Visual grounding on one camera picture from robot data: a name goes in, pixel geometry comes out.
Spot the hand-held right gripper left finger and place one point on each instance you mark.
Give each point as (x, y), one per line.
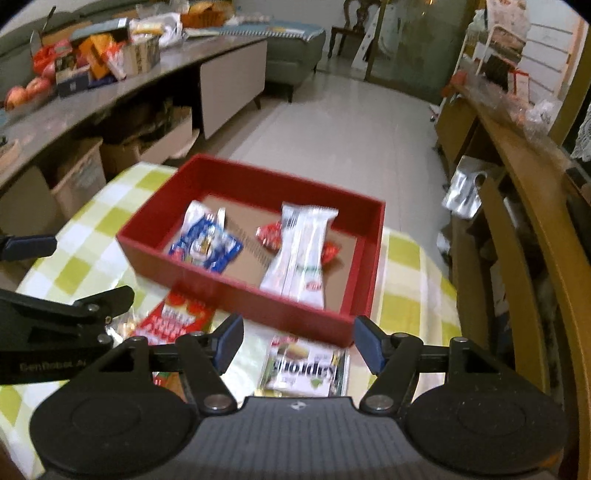
(231, 344)

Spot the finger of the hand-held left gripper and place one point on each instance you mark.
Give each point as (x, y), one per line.
(92, 307)
(32, 247)

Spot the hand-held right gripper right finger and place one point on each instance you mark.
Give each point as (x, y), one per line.
(367, 344)

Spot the red green snack packet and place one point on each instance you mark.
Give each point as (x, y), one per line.
(175, 318)

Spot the black white snack packet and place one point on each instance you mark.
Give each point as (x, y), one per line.
(300, 369)

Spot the blue white snack packet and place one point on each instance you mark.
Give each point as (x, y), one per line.
(207, 249)

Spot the white grey snack packet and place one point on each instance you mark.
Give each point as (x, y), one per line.
(300, 249)

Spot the red cardboard box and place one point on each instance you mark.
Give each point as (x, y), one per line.
(258, 184)

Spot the beige plastic bin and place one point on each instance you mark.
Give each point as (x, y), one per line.
(78, 180)

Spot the wooden tray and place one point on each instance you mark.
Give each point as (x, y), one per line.
(9, 150)

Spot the brown cardboard box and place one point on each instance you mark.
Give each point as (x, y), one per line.
(124, 154)

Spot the pile of red apples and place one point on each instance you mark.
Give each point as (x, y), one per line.
(23, 92)

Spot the dark blue box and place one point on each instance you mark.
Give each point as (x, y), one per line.
(74, 85)

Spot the silver foil bag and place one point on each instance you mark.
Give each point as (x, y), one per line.
(461, 194)

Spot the red bag of apples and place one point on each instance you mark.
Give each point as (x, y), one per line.
(44, 57)

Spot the orange box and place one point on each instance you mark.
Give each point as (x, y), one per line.
(94, 53)

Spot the red white packet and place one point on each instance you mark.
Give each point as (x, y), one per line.
(115, 60)

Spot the beige printed box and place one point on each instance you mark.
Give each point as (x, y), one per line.
(143, 55)

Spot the black box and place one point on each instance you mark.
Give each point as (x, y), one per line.
(111, 27)

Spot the wooden shelf unit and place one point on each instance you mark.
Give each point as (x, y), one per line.
(508, 134)

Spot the white plastic bag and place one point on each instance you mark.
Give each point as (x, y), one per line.
(171, 30)

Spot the grey long sideboard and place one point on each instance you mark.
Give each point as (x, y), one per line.
(231, 74)

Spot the red plastic item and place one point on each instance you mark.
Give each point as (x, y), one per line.
(450, 90)

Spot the wicker basket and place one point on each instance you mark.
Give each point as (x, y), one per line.
(203, 16)

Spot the clear plastic bag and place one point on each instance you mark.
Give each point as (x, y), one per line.
(540, 113)

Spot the white lace curtain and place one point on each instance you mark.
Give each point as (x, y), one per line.
(584, 138)

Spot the gift box with red ribbon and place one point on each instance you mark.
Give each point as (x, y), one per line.
(496, 71)

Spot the glass door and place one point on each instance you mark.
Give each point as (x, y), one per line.
(415, 46)

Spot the white board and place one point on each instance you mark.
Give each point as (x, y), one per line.
(369, 41)

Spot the striped cloth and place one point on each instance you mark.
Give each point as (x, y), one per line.
(277, 31)

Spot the dark wooden chair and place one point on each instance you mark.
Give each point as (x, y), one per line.
(351, 9)

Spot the white slatted panel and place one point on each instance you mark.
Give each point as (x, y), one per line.
(549, 55)

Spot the food picture poster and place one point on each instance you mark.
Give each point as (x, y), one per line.
(508, 32)

